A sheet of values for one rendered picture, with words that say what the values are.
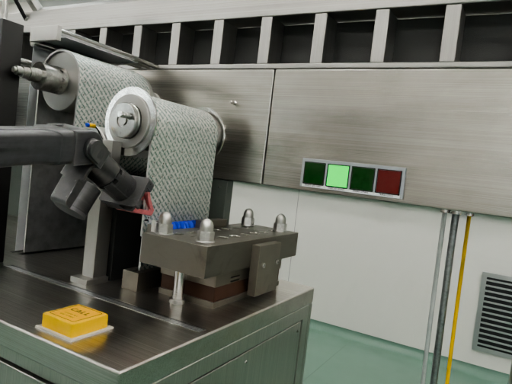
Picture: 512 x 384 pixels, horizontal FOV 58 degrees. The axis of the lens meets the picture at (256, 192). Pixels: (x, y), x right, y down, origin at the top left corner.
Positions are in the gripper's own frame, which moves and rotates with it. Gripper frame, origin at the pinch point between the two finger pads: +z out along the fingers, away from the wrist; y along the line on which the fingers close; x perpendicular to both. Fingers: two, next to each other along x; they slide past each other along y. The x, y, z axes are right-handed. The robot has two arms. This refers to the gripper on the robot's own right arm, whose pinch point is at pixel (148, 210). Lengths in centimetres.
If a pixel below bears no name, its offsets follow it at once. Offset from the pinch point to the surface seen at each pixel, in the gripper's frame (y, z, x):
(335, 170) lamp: 29.4, 19.3, 26.7
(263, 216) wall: -114, 242, 110
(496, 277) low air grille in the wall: 61, 247, 98
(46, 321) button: 7.5, -17.0, -27.7
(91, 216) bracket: -10.1, -4.2, -5.4
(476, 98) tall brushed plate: 58, 11, 42
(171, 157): 0.3, -1.4, 13.0
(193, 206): 0.3, 12.6, 8.2
